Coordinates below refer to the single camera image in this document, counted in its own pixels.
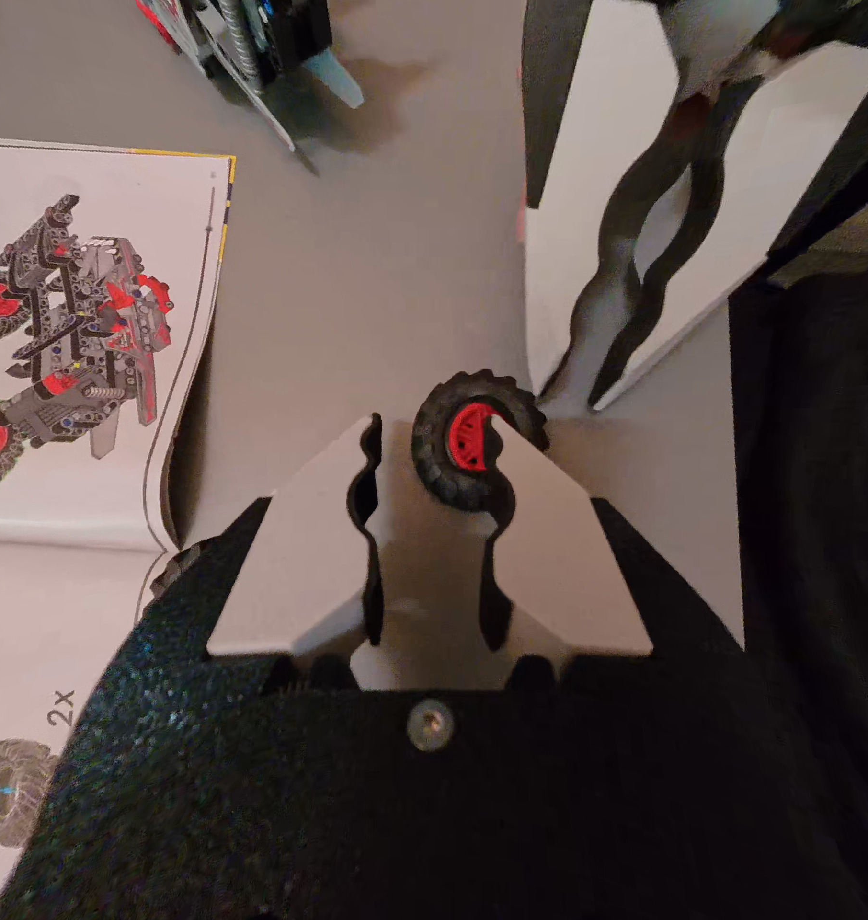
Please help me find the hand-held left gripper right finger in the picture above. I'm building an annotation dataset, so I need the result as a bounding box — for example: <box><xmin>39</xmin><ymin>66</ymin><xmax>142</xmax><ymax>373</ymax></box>
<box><xmin>479</xmin><ymin>414</ymin><xmax>655</xmax><ymax>661</ymax></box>

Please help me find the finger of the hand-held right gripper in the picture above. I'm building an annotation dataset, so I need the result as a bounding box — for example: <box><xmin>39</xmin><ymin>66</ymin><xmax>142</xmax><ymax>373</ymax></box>
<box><xmin>524</xmin><ymin>0</ymin><xmax>695</xmax><ymax>407</ymax></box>
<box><xmin>587</xmin><ymin>45</ymin><xmax>868</xmax><ymax>414</ymax></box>

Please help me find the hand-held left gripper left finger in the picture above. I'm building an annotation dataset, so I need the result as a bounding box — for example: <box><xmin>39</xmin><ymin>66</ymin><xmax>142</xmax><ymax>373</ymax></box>
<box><xmin>207</xmin><ymin>413</ymin><xmax>383</xmax><ymax>661</ymax></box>

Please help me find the black toy wheel red hub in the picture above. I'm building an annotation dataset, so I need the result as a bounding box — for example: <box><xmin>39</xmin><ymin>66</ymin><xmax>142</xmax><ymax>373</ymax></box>
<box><xmin>411</xmin><ymin>370</ymin><xmax>550</xmax><ymax>513</ymax></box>

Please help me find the grey desk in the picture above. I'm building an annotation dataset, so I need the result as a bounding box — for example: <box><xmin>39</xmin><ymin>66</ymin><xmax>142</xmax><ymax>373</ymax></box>
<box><xmin>0</xmin><ymin>0</ymin><xmax>750</xmax><ymax>654</ymax></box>

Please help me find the white instruction booklet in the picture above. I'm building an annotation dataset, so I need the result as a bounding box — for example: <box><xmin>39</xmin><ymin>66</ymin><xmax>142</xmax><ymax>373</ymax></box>
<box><xmin>0</xmin><ymin>137</ymin><xmax>237</xmax><ymax>892</ymax></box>

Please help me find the toy brick truck model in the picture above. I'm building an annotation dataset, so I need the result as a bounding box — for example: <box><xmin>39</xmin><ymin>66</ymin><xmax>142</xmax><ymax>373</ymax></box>
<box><xmin>136</xmin><ymin>0</ymin><xmax>366</xmax><ymax>175</ymax></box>

